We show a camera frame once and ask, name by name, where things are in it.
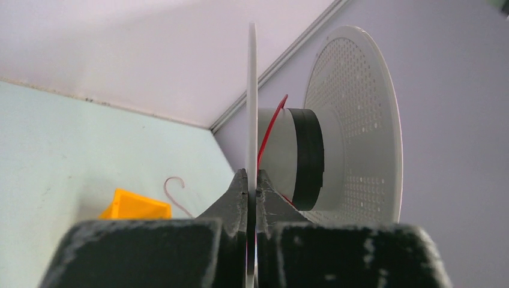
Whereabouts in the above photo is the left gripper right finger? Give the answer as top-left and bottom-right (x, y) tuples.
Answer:
(256, 171), (453, 287)

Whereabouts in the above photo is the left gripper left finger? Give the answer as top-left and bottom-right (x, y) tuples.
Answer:
(40, 169), (247, 287)

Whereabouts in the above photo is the white perforated cable spool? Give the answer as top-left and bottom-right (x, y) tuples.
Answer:
(243, 25), (403, 287)

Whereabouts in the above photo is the thin red wire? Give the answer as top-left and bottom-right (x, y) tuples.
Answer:
(163, 94), (296, 218)

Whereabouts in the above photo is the orange plastic bin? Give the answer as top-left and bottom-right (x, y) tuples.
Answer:
(98, 188), (172, 220)

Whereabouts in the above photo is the aluminium frame post right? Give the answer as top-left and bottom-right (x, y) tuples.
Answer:
(209, 0), (350, 134)

